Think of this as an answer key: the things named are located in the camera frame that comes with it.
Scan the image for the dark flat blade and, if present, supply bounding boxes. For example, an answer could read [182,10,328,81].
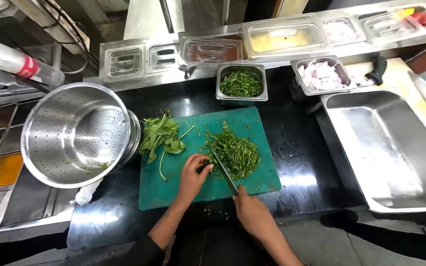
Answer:
[15,75,51,94]

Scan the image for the person's right hand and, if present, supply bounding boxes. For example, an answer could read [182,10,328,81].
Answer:
[232,185,273,242]

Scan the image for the cream cutting board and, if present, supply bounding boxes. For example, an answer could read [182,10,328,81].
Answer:
[340,58,426,148]

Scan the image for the knife with black handle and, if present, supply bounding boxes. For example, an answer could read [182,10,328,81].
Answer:
[356,56,388,88]

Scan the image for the bunch of whole leafy greens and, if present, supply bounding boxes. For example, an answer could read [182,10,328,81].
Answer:
[138,110,196,182]

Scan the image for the black metal clip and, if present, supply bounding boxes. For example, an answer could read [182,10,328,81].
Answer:
[178,64,198,80]

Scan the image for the large rectangular steel pan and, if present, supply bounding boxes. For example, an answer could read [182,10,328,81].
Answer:
[315,88,426,214]

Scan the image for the person's body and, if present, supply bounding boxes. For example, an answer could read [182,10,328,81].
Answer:
[166,222,273,266]

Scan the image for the pile of chopped greens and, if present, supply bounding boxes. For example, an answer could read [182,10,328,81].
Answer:
[204,122,261,182]

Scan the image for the black wire rack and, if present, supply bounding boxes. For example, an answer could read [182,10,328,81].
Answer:
[13,0,91,74]

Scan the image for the steel side table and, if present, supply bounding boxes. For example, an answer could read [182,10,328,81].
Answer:
[123,0,185,41]

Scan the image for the heap of finely cut greens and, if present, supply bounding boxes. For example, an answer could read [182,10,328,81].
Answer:
[220,71,262,98]

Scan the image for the clear container, white content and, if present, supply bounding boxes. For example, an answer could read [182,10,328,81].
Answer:
[321,16,367,46]

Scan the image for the clear lidded container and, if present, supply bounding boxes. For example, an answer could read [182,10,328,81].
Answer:
[359,10,425,46]
[146,43,180,74]
[101,44,146,83]

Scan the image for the pile of cut onions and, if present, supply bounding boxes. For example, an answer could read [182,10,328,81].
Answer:
[297,61,344,91]

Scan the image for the clear container, yellow content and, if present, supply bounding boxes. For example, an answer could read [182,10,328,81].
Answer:
[243,18,327,59]

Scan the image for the clear container, dark red content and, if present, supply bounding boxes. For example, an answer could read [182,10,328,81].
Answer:
[179,33,249,66]

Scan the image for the person's left hand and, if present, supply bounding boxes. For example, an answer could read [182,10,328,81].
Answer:
[177,153,214,208]

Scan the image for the perforated steel colander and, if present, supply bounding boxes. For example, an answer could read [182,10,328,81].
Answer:
[21,82,131,189]

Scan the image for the small deep steel container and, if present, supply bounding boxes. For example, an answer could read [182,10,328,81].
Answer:
[215,63,268,108]

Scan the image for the person's right forearm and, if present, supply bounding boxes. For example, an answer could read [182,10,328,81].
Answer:
[258,223,304,266]

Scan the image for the crumpled white plastic bag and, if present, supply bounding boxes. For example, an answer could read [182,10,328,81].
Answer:
[70,178,104,206]

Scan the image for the steel topping rail counter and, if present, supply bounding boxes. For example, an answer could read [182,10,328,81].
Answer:
[84,0,426,92]

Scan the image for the red and yellow vegetables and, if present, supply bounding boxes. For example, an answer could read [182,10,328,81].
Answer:
[394,8,426,30]

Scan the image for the green cutting board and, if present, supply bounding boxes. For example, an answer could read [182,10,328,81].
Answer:
[139,106,282,211]

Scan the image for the round steel pot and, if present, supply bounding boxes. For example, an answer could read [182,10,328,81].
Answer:
[111,109,142,175]

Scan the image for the plastic bottle with red label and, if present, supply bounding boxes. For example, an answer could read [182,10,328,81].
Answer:
[0,36,65,88]

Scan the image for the person's left forearm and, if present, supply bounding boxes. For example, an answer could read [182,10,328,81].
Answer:
[122,199,191,266]

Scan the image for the kitchen knife with steel blade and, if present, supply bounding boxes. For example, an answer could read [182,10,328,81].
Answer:
[209,145,240,196]

